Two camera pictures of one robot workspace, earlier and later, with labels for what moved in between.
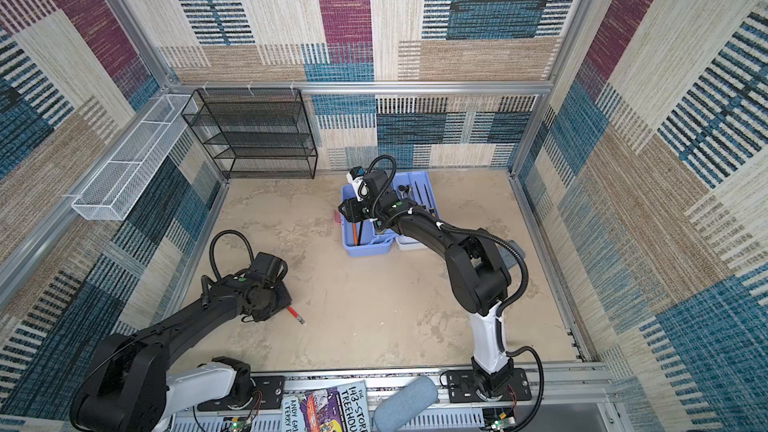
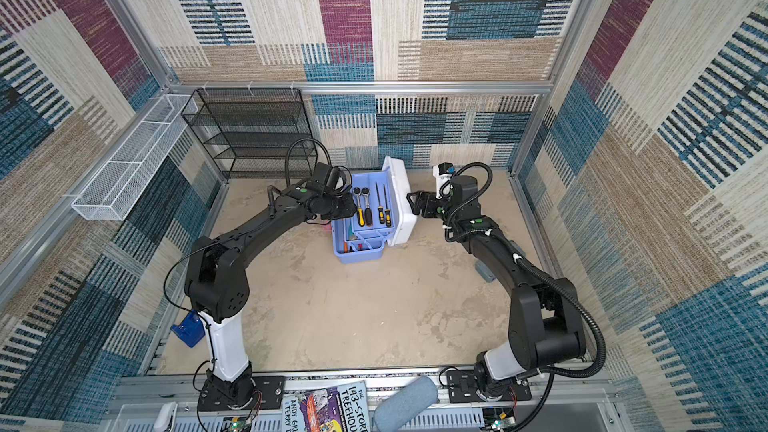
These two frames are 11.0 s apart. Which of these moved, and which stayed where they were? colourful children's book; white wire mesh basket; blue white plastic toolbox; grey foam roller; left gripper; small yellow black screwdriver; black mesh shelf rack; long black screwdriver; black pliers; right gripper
Moved: small yellow black screwdriver; blue white plastic toolbox; long black screwdriver; left gripper; right gripper; black pliers
Stayed: colourful children's book; black mesh shelf rack; white wire mesh basket; grey foam roller
